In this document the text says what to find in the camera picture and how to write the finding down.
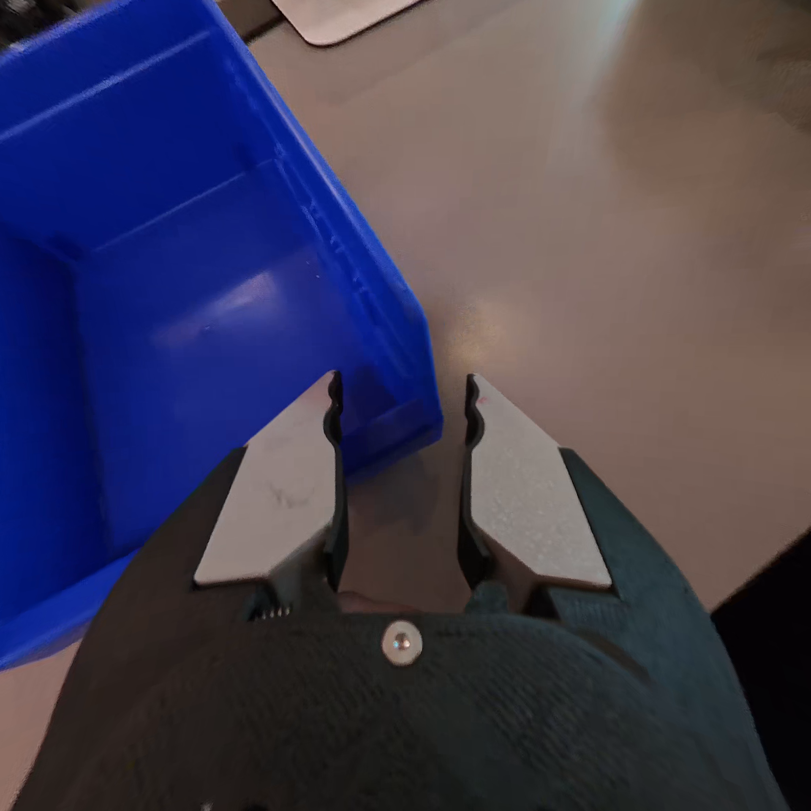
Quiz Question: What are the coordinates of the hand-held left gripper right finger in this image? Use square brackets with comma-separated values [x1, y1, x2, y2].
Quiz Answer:
[457, 373, 614, 596]

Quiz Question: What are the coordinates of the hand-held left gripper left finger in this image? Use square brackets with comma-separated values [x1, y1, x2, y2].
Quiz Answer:
[193, 370, 349, 593]

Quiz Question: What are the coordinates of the blue plastic bin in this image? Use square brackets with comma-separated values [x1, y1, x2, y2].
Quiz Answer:
[0, 0, 444, 671]

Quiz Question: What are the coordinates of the person's dark clothing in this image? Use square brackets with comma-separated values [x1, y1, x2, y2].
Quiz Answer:
[710, 526, 811, 811]

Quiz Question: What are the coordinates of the instruction sheet on stand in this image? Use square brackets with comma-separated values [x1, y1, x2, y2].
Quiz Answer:
[271, 0, 422, 46]

